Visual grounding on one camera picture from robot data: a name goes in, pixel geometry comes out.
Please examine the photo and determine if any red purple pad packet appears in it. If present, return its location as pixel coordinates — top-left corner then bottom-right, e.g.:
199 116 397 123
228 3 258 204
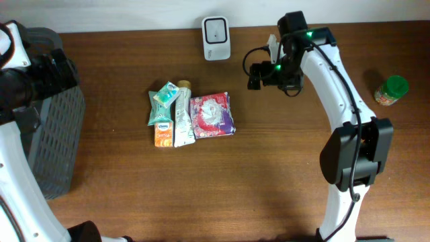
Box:
190 92 236 138

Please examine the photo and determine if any green lid seasoning jar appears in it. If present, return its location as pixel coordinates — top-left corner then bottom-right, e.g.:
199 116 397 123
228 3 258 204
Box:
374 75 409 106

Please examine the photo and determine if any white cream tube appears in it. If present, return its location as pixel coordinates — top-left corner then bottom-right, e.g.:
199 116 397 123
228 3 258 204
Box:
174 80 196 147

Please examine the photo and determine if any teal Kleenex tissue pack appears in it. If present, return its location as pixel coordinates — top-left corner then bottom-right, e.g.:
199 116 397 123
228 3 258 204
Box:
153 82 180 108

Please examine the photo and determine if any teal wet wipes packet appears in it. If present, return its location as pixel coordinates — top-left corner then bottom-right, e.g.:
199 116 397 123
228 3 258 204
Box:
148 91 172 126

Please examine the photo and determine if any orange Kleenex tissue pack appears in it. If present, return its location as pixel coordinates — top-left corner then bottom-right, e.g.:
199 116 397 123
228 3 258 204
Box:
155 122 173 148

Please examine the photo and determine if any grey plastic mesh basket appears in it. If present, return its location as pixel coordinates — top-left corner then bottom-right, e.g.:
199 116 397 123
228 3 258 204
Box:
21 28 85 200

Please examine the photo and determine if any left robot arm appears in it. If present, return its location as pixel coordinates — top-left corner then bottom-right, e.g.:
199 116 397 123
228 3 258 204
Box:
1 20 104 241

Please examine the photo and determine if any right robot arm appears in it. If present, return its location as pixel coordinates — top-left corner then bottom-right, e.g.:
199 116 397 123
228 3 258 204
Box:
243 11 394 241

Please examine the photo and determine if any right camera cable black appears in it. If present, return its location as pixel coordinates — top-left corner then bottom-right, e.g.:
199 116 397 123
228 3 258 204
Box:
275 28 372 241

